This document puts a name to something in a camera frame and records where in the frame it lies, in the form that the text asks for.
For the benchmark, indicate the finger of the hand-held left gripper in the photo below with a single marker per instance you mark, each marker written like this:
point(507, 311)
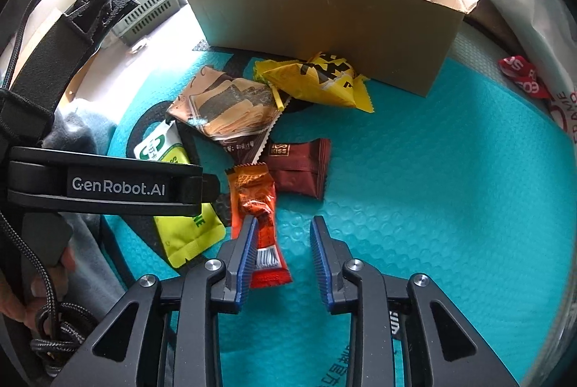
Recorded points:
point(211, 189)

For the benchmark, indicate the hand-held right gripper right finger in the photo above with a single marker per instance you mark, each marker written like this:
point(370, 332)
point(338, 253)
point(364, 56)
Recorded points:
point(321, 265)

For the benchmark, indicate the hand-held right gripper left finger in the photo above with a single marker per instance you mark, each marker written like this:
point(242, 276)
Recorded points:
point(245, 263)

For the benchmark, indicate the orange snack bar packet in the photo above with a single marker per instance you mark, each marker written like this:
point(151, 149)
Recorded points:
point(252, 193)

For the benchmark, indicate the lime green sachet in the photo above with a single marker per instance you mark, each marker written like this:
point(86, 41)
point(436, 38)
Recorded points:
point(189, 236)

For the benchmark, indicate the beige brown wafer packet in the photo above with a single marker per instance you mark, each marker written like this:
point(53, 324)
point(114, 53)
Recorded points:
point(225, 107)

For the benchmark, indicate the dark brown chocolate packet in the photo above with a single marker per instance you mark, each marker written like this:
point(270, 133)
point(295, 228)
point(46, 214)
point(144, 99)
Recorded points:
point(297, 166)

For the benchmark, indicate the yellow lollipop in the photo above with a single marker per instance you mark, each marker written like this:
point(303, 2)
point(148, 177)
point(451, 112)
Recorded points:
point(261, 69)

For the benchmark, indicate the yellow black-print snack packet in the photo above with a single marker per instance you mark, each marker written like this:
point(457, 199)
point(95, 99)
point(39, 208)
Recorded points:
point(315, 80)

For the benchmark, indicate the brown cardboard box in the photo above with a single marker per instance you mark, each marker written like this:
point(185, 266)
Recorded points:
point(315, 31)

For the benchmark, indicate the person's left hand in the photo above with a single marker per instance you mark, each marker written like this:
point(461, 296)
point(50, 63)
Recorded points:
point(13, 297)

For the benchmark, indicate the teal bubble mailer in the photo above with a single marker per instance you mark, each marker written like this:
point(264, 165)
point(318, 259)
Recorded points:
point(428, 189)

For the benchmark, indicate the green plastic basket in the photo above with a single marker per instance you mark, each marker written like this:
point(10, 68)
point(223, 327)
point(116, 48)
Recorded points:
point(151, 6)

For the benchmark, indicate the red white-print packet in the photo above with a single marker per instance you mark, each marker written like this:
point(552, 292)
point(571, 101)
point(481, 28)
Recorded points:
point(523, 74)

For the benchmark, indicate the white plastic shopping bag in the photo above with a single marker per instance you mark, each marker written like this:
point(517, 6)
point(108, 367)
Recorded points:
point(532, 17)

